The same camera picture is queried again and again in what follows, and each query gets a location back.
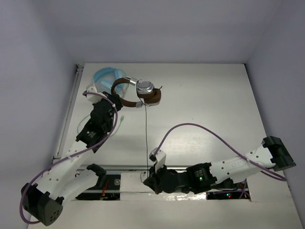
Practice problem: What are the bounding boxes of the aluminium rail left side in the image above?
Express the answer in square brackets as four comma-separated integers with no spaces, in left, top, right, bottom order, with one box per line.
[53,63,83,158]

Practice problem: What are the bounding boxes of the purple cable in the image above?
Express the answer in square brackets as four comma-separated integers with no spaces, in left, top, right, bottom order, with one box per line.
[19,92,119,225]
[153,123,286,182]

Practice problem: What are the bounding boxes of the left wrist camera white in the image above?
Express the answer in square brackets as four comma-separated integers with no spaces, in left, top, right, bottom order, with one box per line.
[83,83,106,104]

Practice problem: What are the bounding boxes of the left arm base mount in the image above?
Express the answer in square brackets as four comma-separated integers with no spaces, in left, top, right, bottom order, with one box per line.
[76,174,121,201]

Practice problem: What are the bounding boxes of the light blue headphones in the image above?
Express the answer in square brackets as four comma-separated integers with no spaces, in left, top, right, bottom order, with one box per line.
[93,67,127,94]

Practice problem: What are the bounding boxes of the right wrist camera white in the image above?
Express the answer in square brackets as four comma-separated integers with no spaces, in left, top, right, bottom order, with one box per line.
[149,148,166,173]

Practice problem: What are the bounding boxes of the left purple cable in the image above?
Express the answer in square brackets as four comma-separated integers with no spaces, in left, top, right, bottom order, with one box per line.
[19,92,119,225]

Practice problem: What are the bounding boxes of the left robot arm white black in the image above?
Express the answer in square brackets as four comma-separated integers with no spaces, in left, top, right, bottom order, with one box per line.
[19,92,122,226]

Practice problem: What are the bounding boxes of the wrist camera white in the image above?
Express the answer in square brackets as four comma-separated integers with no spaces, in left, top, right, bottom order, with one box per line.
[149,148,166,173]
[83,83,106,104]

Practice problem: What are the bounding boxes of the brown silver headphones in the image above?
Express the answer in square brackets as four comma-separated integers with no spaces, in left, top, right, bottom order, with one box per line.
[111,77,162,108]

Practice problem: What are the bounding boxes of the green headphone cable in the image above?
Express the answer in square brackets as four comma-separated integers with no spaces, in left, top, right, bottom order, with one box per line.
[76,114,125,141]

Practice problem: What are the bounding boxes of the black headphone cable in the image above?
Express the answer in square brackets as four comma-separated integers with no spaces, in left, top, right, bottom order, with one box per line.
[140,86,163,183]

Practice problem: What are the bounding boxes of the aluminium rail front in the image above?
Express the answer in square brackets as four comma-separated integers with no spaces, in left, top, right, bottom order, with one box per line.
[53,164,191,173]

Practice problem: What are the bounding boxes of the aluminium rail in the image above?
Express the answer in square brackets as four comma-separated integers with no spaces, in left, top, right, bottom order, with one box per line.
[53,63,83,158]
[53,164,191,173]

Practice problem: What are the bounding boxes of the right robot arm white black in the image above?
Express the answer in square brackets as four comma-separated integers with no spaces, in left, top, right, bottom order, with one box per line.
[143,136,296,194]

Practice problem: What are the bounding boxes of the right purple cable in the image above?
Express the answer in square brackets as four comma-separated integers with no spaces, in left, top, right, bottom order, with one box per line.
[153,123,286,182]

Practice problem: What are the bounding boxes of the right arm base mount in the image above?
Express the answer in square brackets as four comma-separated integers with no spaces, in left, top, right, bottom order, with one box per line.
[206,181,251,200]

